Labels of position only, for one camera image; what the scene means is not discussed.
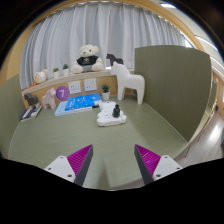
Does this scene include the small black charger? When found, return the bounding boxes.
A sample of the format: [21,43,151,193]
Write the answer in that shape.
[112,104,121,118]

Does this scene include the small succulent in white pot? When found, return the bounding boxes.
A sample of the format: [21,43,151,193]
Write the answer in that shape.
[52,67,60,80]
[62,63,70,78]

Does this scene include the round purple number sign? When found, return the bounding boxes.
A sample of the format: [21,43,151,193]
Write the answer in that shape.
[55,85,71,102]

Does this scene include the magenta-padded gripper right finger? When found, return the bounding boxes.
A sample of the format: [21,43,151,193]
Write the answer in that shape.
[134,144,184,186]

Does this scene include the dark blue notebook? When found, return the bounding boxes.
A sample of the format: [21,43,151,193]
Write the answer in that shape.
[19,103,43,123]

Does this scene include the small pink horse figurine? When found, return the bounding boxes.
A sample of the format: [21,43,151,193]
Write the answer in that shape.
[41,87,57,110]

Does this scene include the black horse figurine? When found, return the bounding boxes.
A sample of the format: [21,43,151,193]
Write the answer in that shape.
[105,53,124,67]

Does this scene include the white pleated curtain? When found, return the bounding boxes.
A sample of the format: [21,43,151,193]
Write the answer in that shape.
[19,1,186,90]

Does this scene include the ceiling strip lights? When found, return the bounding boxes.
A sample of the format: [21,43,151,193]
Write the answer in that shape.
[159,2,219,51]

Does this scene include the green desk partition panel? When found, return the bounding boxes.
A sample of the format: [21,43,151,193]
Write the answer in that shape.
[134,44,213,142]
[0,73,26,158]

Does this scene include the light blue book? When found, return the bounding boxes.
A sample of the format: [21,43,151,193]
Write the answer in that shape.
[54,100,94,117]

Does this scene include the white bear-shaped power strip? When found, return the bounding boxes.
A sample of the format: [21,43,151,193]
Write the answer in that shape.
[96,101,128,127]

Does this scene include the large white horse figurine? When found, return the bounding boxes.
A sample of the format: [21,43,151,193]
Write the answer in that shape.
[110,61,146,105]

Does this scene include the cream teddy bear black shirt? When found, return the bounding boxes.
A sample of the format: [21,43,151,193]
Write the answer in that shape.
[70,44,105,74]

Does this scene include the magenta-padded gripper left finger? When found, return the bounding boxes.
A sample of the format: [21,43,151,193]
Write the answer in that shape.
[43,144,94,187]

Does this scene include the small dark grey horse figurine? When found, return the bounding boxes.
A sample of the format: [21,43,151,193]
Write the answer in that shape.
[23,92,40,109]

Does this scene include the white wall socket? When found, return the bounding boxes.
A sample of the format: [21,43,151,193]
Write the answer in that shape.
[83,77,98,93]
[67,80,82,95]

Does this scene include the round cream plush toy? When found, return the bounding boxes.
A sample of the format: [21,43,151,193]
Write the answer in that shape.
[32,69,50,85]

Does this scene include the potted plant with spiky leaves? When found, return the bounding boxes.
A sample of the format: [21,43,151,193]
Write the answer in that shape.
[100,83,111,101]

